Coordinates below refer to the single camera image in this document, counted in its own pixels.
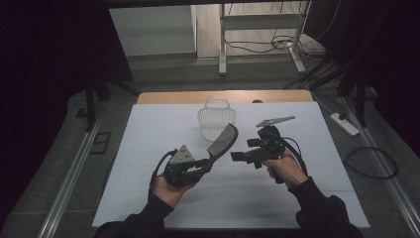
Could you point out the person's right hand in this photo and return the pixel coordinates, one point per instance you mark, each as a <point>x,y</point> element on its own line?
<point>287,168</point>

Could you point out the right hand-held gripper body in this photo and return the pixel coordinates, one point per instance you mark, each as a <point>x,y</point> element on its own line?
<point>269,145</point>

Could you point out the small dark round object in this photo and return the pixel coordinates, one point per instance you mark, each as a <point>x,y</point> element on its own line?
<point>257,101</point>

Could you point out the person's left hand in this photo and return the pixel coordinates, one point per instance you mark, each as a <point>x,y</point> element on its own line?
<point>168,193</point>

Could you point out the wooden table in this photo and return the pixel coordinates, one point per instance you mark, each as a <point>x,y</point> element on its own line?
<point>185,97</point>

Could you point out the metal floor rail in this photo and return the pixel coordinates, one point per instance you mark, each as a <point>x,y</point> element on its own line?
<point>383,165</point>
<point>71,181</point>

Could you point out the white table cover sheet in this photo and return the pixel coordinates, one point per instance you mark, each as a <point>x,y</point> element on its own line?
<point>231,201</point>

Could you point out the black floor frame plate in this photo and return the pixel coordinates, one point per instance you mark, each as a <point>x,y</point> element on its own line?
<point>100,142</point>

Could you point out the white metal desk frame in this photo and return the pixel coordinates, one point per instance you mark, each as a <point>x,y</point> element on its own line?
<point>261,22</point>

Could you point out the black metal stand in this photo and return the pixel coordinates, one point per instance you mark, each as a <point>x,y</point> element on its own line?
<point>89,99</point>
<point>361,99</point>

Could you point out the white power strip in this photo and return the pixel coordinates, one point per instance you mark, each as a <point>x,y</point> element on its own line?
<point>345,125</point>

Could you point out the white plastic mesh basket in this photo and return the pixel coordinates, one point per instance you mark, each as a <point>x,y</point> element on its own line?
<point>213,119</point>

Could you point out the dark curtain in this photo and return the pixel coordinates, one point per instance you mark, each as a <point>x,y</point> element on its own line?
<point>379,39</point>

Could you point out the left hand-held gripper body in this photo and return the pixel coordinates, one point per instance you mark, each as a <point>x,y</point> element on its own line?
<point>180,172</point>

